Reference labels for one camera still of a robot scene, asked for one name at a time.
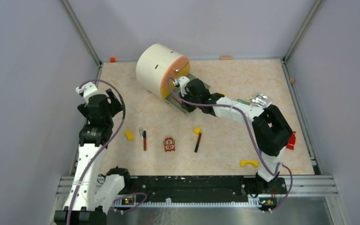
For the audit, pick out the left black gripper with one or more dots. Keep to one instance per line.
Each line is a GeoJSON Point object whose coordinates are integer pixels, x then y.
{"type": "Point", "coordinates": [115, 106]}

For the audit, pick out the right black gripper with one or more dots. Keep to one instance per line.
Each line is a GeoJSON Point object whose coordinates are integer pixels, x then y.
{"type": "Point", "coordinates": [189, 108]}

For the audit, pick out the cream round drawer organizer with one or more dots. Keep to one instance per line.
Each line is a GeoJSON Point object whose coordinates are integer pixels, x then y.
{"type": "Point", "coordinates": [164, 72]}

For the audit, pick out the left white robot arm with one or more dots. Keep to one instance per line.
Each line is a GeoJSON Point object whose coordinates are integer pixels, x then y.
{"type": "Point", "coordinates": [86, 204]}

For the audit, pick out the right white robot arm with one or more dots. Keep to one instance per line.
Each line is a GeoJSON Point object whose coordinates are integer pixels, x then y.
{"type": "Point", "coordinates": [267, 128]}

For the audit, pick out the yellow wedge block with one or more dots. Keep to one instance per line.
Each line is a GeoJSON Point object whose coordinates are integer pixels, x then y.
{"type": "Point", "coordinates": [129, 135]}

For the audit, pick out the white glue tube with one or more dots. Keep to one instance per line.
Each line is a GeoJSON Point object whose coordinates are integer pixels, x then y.
{"type": "Point", "coordinates": [141, 133]}

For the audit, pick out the small yellow cube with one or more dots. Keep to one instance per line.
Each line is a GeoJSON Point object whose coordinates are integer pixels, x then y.
{"type": "Point", "coordinates": [197, 130]}

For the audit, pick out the red lip gloss tube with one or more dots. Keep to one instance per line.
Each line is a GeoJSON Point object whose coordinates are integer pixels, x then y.
{"type": "Point", "coordinates": [144, 134]}

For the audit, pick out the dark red lip gloss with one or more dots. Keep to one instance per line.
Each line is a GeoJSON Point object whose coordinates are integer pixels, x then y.
{"type": "Point", "coordinates": [198, 143]}

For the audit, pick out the red owl number toy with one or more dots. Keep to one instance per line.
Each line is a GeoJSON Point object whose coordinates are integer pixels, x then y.
{"type": "Point", "coordinates": [169, 144]}

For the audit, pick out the clear plastic wrapper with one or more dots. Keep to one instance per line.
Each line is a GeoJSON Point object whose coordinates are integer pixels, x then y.
{"type": "Point", "coordinates": [260, 101]}

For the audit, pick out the yellow arch block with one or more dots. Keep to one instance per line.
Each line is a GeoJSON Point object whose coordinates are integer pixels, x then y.
{"type": "Point", "coordinates": [252, 163]}

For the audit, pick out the red horseshoe toy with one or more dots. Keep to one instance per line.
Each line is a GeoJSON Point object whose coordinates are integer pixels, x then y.
{"type": "Point", "coordinates": [292, 141]}

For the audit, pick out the wooden peg at wall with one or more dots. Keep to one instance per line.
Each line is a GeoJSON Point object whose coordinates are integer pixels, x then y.
{"type": "Point", "coordinates": [226, 58]}

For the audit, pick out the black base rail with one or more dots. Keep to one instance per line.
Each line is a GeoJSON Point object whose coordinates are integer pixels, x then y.
{"type": "Point", "coordinates": [203, 189]}

